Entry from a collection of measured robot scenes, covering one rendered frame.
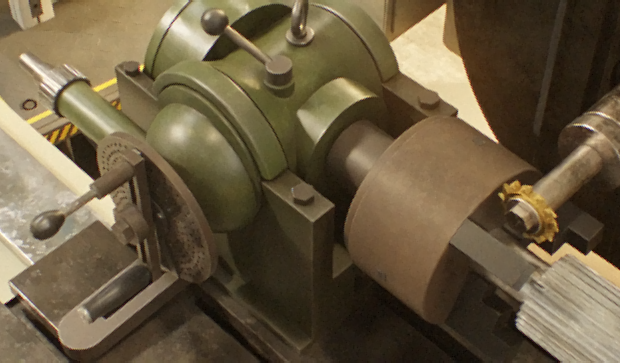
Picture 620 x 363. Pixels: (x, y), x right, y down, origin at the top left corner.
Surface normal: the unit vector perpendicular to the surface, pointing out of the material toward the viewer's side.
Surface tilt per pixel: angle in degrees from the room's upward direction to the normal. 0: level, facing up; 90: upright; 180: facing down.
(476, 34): 90
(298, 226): 90
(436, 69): 0
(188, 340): 0
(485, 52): 90
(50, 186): 0
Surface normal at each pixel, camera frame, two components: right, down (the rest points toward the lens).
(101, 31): 0.00, -0.65
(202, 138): -0.04, -0.23
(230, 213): 0.11, 0.72
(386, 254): -0.69, 0.37
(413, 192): -0.37, -0.28
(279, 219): -0.71, 0.53
